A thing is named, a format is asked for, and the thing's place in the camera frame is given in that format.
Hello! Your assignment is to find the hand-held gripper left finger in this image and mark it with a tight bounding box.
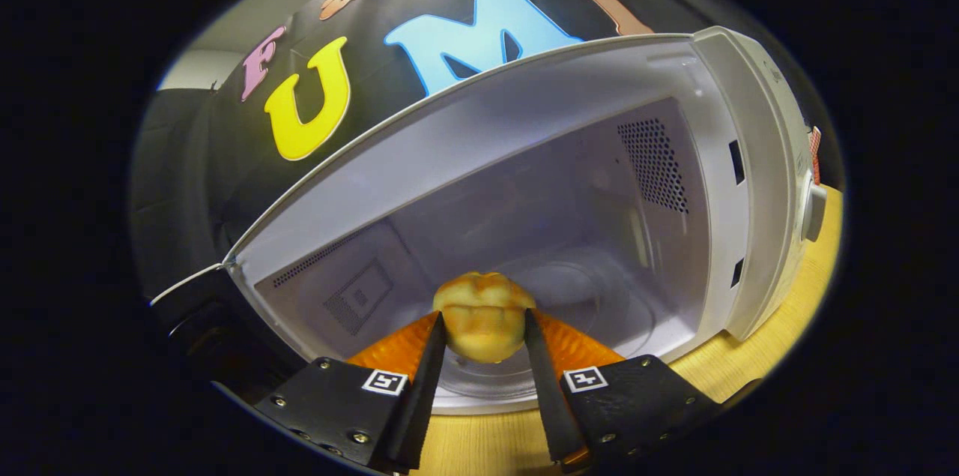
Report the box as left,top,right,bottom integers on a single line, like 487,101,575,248
253,311,448,473

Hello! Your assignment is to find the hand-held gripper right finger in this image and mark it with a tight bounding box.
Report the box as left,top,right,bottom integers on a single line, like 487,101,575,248
523,309,720,471

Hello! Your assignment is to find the golden bread roll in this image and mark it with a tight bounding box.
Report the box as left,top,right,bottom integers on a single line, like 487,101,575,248
432,271,537,364

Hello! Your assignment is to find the white microwave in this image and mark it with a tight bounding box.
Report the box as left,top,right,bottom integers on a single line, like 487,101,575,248
150,26,829,417

